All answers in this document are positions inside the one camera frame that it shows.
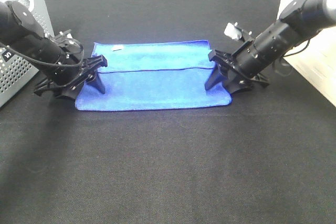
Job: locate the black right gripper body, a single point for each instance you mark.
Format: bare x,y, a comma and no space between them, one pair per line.
236,81

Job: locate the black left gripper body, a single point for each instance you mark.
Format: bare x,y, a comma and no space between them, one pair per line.
66,83

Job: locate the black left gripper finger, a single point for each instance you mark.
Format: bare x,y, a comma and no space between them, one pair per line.
95,82
97,61

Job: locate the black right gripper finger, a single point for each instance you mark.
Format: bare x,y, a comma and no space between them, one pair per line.
215,56
214,78

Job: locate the blue microfiber towel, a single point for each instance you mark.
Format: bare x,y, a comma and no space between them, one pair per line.
157,76

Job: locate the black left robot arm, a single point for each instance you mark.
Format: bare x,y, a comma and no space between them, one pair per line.
60,58

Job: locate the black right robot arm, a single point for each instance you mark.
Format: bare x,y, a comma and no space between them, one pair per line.
300,21

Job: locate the grey perforated plastic basket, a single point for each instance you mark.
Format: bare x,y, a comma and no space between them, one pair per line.
16,71

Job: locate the white plastic storage box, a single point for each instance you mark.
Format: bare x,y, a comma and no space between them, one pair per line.
317,63

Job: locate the black tablecloth mat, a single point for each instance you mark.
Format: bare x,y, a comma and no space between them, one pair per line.
268,157

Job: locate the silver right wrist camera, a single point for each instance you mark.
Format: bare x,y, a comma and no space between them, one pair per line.
236,33

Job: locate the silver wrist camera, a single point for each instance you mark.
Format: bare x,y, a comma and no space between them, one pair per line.
236,33
64,39

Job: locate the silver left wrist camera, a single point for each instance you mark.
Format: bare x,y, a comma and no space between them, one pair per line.
64,39

